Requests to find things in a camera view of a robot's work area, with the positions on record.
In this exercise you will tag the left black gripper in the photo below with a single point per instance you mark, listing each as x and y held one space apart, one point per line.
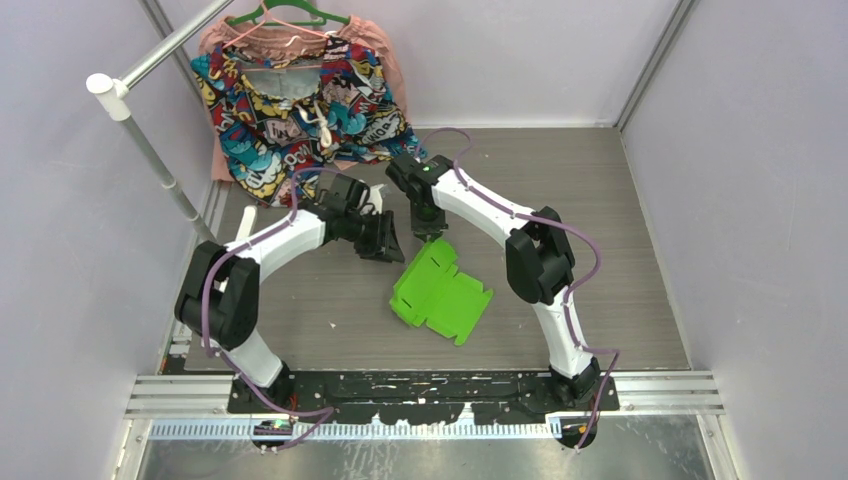
385 244

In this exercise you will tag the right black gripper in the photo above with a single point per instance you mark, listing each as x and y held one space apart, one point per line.
424 230

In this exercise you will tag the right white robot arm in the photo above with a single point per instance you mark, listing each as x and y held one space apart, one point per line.
539 259

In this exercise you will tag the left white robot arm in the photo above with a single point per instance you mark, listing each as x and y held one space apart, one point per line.
219 296

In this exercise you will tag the colorful patterned shirt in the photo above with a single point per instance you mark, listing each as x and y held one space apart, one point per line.
283 102

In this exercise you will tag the green clothes hanger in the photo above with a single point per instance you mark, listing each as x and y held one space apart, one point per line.
300 13

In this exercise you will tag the metal clothes rack pole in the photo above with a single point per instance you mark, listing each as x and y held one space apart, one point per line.
111 93

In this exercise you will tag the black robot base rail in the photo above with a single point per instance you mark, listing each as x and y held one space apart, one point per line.
422 397

